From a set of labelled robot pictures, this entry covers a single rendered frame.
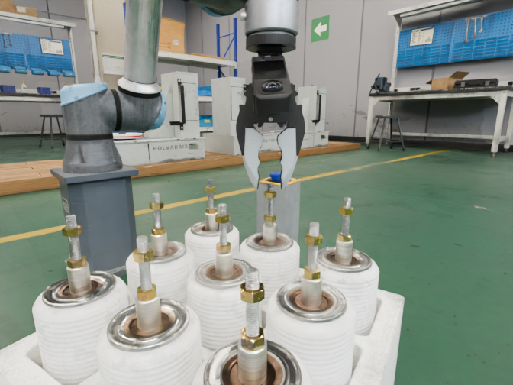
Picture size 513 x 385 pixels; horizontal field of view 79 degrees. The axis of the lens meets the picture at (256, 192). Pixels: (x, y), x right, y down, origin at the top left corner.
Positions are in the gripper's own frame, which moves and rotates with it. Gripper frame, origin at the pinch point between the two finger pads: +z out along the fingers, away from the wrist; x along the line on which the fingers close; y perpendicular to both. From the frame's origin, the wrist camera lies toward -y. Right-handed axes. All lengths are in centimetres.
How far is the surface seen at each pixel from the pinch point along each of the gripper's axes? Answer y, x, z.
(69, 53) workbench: 520, 320, -112
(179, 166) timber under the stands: 205, 66, 30
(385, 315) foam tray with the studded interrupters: -8.1, -15.8, 17.1
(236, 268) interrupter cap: -8.4, 4.6, 9.9
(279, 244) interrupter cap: 0.0, -1.7, 10.0
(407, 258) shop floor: 47, -46, 35
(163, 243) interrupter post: -4.1, 15.3, 8.3
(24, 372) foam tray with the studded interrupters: -18.2, 26.7, 17.1
